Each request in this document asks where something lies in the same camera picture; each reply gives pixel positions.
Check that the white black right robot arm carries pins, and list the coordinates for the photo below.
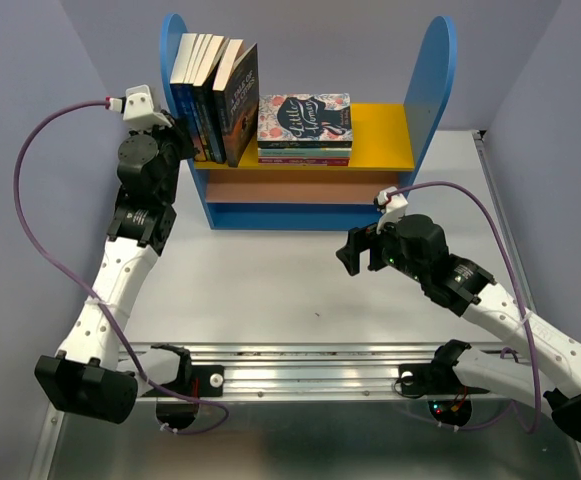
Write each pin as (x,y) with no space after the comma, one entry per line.
(416,247)

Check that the pink red spine book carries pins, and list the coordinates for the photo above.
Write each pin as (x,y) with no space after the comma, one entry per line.
(329,162)

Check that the Little Women floral book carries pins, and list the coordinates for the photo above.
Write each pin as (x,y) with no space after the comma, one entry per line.
(305,121)

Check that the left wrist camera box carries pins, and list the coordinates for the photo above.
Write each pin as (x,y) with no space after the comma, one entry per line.
(139,108)

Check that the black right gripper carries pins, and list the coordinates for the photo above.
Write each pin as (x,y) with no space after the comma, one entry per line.
(365,237)

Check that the Nineteen Eighty-Four dark book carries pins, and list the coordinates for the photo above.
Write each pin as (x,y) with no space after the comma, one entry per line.
(217,49)

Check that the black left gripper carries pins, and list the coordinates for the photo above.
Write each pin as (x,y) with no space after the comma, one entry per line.
(178,131)

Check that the teal spine book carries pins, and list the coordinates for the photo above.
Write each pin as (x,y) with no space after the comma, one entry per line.
(294,150)

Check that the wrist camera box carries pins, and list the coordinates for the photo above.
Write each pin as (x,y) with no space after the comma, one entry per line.
(139,108)
(392,206)

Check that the Tale of Two Cities book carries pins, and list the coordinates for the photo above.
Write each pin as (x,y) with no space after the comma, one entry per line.
(236,95)

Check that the Jane Eyre blue book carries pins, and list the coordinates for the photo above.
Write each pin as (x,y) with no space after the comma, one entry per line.
(180,89)

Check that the Animal Farm blue book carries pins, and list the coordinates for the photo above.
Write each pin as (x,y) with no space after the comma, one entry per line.
(190,75)

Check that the blue yellow wooden bookshelf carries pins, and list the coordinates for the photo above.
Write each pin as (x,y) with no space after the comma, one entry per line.
(389,145)

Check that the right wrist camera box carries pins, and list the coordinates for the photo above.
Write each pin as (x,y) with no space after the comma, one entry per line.
(392,206)

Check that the aluminium mounting rail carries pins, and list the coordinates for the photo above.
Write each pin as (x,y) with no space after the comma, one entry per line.
(218,375)

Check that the Three Days to See book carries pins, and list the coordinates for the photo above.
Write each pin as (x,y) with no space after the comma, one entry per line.
(200,94)

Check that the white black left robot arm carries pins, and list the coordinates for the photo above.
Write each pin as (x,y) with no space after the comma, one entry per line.
(115,280)

